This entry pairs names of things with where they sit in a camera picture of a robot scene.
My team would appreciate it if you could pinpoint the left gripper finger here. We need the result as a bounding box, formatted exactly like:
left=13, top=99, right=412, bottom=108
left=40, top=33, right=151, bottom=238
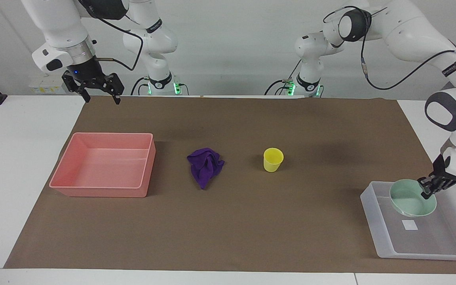
left=417, top=176, right=437, bottom=200
left=434, top=174, right=456, bottom=193

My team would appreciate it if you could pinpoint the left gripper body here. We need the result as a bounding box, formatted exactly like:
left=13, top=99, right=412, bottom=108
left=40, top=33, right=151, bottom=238
left=433, top=154, right=452, bottom=179

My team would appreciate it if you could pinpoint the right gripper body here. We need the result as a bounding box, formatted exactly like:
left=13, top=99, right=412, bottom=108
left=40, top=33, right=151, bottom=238
left=66, top=55, right=108, bottom=85

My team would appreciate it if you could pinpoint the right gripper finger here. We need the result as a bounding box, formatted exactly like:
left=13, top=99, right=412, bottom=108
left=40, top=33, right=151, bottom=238
left=103, top=73, right=125, bottom=105
left=61, top=72, right=91, bottom=103

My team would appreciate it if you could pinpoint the pale green bowl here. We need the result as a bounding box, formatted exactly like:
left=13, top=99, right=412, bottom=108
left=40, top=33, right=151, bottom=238
left=389, top=179, right=437, bottom=218

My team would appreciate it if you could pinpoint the pink plastic box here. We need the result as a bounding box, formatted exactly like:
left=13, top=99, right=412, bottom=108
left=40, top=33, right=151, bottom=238
left=49, top=132, right=157, bottom=198

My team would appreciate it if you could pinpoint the clear plastic bin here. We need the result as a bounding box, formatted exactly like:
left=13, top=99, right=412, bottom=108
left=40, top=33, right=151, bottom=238
left=360, top=181, right=456, bottom=261

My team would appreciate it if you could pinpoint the purple cloth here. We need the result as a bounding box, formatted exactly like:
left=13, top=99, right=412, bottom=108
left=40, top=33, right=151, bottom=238
left=186, top=147, right=225, bottom=190

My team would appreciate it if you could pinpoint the yellow plastic cup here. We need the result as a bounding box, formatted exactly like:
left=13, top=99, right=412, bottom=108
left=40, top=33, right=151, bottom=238
left=263, top=148, right=284, bottom=173

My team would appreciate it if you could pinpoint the black cable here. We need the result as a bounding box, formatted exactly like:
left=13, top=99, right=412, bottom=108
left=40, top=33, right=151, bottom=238
left=78, top=0, right=144, bottom=72
left=264, top=59, right=304, bottom=96
left=322, top=5, right=456, bottom=91
left=130, top=76, right=150, bottom=96

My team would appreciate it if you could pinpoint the white wall socket box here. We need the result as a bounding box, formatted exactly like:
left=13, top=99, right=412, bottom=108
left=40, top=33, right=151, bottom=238
left=28, top=76, right=67, bottom=95

